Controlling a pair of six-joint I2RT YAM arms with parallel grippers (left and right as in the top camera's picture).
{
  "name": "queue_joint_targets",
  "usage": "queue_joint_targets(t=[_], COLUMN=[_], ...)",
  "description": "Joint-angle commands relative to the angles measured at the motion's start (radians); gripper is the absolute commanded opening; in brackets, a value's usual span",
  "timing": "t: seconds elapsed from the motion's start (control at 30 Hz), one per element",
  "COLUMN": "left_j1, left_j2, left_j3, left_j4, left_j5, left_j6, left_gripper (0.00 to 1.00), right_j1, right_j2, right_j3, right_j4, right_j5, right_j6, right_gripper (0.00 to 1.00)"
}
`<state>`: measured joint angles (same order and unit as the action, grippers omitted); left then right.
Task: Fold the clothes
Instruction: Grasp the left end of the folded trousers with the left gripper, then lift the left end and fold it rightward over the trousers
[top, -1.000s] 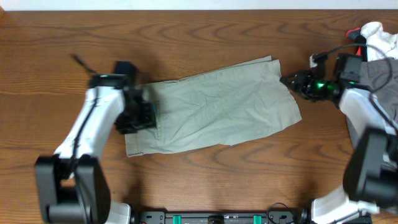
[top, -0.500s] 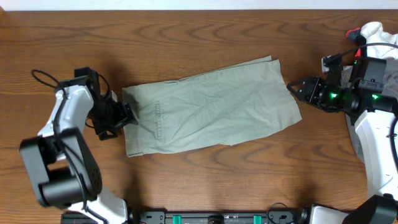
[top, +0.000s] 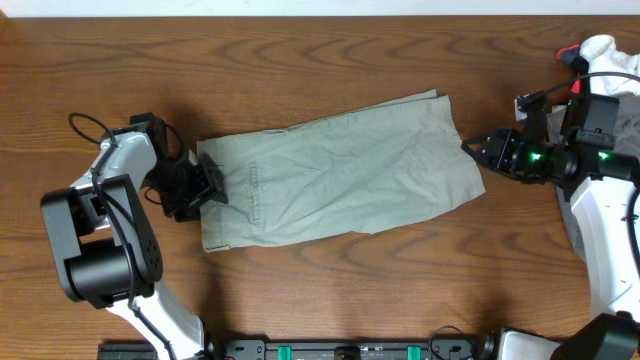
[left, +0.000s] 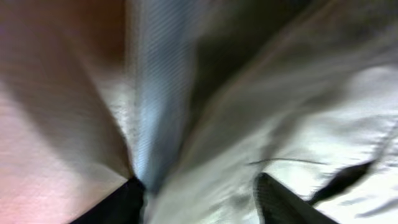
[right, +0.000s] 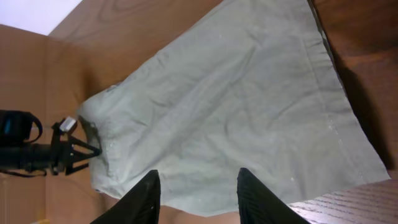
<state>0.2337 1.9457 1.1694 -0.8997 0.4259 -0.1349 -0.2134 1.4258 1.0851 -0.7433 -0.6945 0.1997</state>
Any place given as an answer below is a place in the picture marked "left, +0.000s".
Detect khaki green shorts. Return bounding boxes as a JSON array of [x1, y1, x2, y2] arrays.
[[93, 0, 398, 224]]

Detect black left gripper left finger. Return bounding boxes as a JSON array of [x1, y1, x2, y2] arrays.
[[71, 177, 146, 224]]

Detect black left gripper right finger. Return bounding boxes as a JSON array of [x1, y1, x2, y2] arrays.
[[254, 173, 337, 224]]

